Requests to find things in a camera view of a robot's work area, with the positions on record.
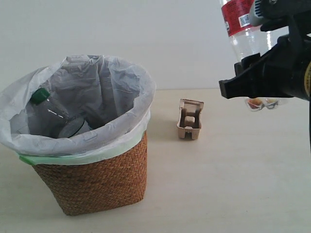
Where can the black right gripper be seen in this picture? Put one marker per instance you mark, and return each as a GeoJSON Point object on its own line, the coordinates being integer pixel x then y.
{"type": "Point", "coordinates": [282, 72]}

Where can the red label cola bottle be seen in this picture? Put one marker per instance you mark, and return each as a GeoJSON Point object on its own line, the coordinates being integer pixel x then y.
{"type": "Point", "coordinates": [247, 40]}

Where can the brown cardboard pulp tray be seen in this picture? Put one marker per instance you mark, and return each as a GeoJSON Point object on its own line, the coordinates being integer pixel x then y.
{"type": "Point", "coordinates": [189, 120]}

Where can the green label water bottle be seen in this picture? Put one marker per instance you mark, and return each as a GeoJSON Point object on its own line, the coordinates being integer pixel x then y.
{"type": "Point", "coordinates": [53, 119]}

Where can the white plastic bin liner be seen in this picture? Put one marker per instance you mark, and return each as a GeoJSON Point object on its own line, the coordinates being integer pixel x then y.
{"type": "Point", "coordinates": [113, 95]}

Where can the woven wicker waste basket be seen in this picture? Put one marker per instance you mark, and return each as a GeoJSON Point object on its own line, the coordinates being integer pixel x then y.
{"type": "Point", "coordinates": [100, 186]}

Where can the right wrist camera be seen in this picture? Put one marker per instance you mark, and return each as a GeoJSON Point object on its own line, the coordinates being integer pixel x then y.
{"type": "Point", "coordinates": [271, 15]}

